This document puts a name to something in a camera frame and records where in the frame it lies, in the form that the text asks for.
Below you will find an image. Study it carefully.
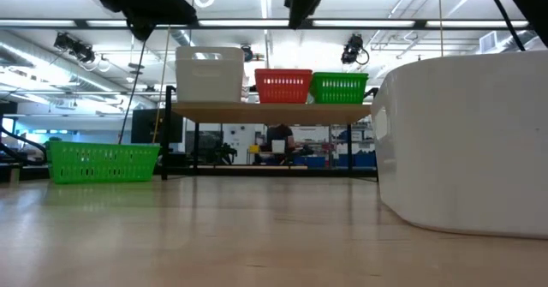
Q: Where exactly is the black aluminium rig frame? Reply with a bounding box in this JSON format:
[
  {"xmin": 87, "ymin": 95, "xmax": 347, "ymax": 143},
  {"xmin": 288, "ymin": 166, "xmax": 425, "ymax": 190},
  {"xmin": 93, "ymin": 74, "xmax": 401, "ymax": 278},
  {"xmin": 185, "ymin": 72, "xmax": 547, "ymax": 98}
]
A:
[{"xmin": 0, "ymin": 101, "xmax": 380, "ymax": 183}]

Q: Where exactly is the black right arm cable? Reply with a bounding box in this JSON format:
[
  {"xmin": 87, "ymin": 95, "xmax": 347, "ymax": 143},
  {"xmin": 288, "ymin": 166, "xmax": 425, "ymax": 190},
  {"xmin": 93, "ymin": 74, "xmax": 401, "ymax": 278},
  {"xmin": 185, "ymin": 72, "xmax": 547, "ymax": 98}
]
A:
[{"xmin": 485, "ymin": 0, "xmax": 527, "ymax": 51}]

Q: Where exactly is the wooden shelf with black legs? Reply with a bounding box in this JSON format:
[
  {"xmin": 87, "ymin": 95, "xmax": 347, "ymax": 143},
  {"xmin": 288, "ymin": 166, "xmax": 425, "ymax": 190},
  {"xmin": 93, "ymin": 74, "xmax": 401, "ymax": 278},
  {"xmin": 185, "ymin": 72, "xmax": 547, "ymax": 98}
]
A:
[{"xmin": 160, "ymin": 84, "xmax": 381, "ymax": 182}]

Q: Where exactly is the orange plastic mesh basket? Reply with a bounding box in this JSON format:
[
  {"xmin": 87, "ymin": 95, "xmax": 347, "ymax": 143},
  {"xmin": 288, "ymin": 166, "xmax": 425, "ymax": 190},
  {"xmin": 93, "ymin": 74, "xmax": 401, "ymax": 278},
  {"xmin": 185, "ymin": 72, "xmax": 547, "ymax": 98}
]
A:
[{"xmin": 255, "ymin": 75, "xmax": 313, "ymax": 105}]

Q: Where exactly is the blue storage bin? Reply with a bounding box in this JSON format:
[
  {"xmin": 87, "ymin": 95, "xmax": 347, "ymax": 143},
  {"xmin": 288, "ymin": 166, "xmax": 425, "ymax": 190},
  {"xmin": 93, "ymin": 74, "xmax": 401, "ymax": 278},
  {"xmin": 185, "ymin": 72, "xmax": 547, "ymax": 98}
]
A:
[
  {"xmin": 337, "ymin": 150, "xmax": 378, "ymax": 169},
  {"xmin": 304, "ymin": 154, "xmax": 327, "ymax": 169}
]

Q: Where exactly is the black flat screen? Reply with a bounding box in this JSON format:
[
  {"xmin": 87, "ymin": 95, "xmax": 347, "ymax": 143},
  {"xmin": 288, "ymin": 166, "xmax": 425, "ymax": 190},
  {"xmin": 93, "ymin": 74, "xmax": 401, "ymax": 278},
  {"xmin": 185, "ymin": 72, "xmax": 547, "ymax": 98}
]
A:
[{"xmin": 130, "ymin": 108, "xmax": 184, "ymax": 145}]

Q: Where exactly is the person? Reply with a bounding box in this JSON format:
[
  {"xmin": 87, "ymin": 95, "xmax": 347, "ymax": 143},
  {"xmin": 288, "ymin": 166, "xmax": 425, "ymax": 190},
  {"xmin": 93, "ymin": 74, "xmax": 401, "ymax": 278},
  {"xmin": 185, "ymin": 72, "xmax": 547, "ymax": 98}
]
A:
[{"xmin": 264, "ymin": 123, "xmax": 297, "ymax": 164}]

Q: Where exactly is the thin black hanging cable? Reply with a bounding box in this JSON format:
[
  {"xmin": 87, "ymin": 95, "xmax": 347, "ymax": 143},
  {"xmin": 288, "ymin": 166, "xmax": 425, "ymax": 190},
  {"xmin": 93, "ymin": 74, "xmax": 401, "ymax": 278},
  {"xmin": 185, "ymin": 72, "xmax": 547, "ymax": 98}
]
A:
[{"xmin": 117, "ymin": 38, "xmax": 147, "ymax": 145}]

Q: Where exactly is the silver ceiling duct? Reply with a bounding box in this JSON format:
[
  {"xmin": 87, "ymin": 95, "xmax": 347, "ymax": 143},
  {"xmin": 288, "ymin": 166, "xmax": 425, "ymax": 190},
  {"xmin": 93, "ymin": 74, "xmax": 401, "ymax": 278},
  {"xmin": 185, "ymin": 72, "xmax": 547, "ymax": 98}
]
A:
[{"xmin": 0, "ymin": 29, "xmax": 129, "ymax": 108}]

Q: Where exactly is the white ceiling vent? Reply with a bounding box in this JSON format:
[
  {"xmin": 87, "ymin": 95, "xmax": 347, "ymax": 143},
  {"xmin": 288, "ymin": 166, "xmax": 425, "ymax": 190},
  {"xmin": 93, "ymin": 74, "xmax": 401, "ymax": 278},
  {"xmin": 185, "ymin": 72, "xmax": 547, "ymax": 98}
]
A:
[{"xmin": 478, "ymin": 30, "xmax": 498, "ymax": 55}]

